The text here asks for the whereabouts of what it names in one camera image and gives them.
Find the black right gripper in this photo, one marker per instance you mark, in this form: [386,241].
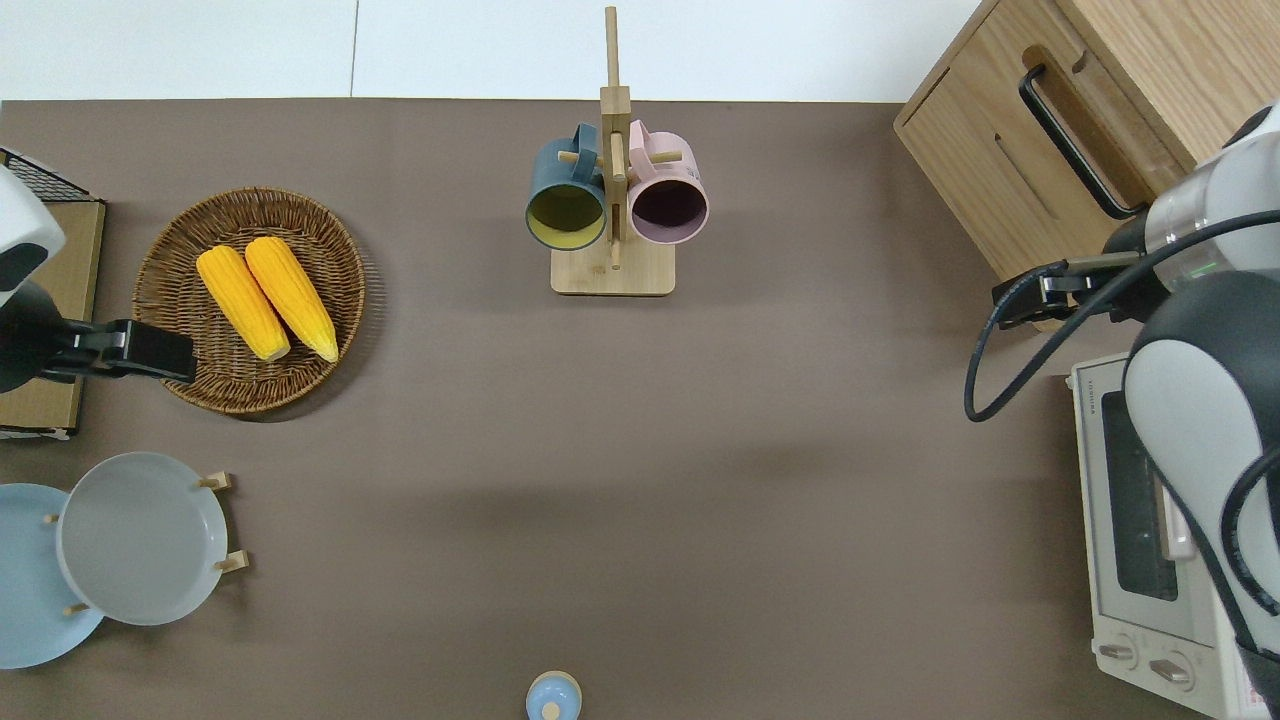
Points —
[1135,270]

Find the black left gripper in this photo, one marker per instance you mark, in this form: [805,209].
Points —
[25,345]

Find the light wooden drawer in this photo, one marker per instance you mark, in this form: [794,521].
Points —
[1100,110]

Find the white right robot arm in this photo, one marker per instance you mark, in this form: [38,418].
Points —
[1190,420]

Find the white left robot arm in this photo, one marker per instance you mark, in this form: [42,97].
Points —
[25,230]

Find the light wooden drawer cabinet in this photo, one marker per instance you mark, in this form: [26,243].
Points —
[1200,60]

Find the brown wicker basket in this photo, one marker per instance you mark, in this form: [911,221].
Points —
[180,260]

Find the yellow corn cob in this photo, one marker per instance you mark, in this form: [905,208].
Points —
[243,305]
[292,295]

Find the wooden plate rack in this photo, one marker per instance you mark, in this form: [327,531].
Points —
[225,481]

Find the grey plate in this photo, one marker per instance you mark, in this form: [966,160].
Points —
[140,540]

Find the white toaster oven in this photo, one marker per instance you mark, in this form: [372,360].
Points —
[1135,500]

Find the light blue plate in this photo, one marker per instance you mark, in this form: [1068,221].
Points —
[30,600]

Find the brown table mat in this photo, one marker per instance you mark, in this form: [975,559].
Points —
[700,450]

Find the pink mug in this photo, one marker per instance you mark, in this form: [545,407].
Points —
[668,205]

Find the wooden mug rack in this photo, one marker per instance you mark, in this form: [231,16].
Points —
[612,278]

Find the dark blue mug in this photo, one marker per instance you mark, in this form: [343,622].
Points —
[565,215]

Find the small blue round knob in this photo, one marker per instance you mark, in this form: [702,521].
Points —
[553,695]

